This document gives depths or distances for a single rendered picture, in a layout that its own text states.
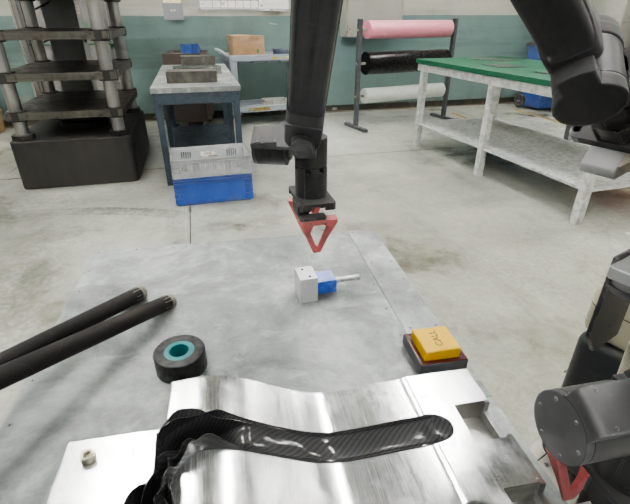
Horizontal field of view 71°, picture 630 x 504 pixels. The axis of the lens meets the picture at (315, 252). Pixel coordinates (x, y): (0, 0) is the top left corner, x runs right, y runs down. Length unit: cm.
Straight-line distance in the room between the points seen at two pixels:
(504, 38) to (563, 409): 789
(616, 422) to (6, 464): 67
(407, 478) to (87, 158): 400
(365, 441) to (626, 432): 26
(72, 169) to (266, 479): 400
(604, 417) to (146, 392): 59
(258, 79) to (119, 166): 311
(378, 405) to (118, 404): 38
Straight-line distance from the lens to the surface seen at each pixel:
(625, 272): 63
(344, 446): 54
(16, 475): 72
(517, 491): 55
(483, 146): 430
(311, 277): 86
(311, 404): 57
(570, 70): 59
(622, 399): 41
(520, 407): 193
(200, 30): 669
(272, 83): 682
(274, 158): 77
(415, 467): 53
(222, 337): 82
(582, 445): 40
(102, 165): 428
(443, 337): 77
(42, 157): 437
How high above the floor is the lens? 130
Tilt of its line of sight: 28 degrees down
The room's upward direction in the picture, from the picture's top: straight up
